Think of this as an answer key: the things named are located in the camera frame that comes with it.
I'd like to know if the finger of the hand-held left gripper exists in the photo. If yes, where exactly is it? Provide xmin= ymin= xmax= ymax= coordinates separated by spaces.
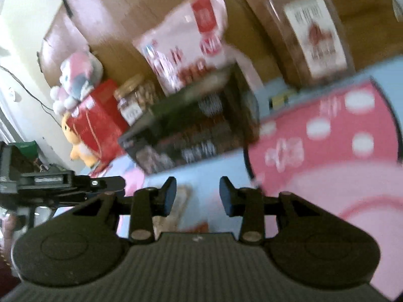
xmin=74 ymin=175 xmax=127 ymax=196

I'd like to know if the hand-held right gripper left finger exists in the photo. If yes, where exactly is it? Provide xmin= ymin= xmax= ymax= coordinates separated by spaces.
xmin=72 ymin=176 xmax=178 ymax=245

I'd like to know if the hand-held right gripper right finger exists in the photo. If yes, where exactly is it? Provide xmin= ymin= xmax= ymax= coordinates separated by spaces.
xmin=219 ymin=176 xmax=322 ymax=245

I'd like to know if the person's left hand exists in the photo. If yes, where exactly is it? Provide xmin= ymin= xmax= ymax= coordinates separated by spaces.
xmin=0 ymin=211 xmax=17 ymax=261

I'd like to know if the beige snack packet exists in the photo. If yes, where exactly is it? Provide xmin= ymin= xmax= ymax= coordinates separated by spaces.
xmin=150 ymin=185 xmax=209 ymax=237

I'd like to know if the green packet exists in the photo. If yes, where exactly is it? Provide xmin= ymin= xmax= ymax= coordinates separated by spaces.
xmin=13 ymin=141 xmax=39 ymax=159

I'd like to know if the yellow plush toy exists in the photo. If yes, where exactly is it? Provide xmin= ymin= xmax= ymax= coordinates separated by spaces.
xmin=61 ymin=112 xmax=99 ymax=168

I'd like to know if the red box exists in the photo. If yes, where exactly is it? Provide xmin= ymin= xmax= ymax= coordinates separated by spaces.
xmin=65 ymin=79 xmax=130 ymax=166

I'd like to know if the black snack box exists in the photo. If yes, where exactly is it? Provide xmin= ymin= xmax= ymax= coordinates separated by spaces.
xmin=118 ymin=63 xmax=261 ymax=175

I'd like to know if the small clear jar of nuts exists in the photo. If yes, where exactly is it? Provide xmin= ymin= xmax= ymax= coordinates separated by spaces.
xmin=113 ymin=74 xmax=158 ymax=126

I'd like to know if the pink and white plush toy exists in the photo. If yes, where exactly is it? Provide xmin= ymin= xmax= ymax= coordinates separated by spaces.
xmin=50 ymin=50 xmax=104 ymax=114

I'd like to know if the small yellow packet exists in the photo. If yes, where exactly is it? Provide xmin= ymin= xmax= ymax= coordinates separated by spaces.
xmin=270 ymin=92 xmax=298 ymax=109

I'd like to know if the white and red snack bag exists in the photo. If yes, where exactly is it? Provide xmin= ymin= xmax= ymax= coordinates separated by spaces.
xmin=132 ymin=0 xmax=241 ymax=96

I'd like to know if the wooden headboard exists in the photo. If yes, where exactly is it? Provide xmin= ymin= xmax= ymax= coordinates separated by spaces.
xmin=37 ymin=0 xmax=403 ymax=96

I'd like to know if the large clear jar white label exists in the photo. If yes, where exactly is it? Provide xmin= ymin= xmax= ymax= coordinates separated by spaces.
xmin=239 ymin=0 xmax=357 ymax=87

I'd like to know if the black wall cable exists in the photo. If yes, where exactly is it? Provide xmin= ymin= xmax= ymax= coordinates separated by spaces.
xmin=0 ymin=64 xmax=65 ymax=123

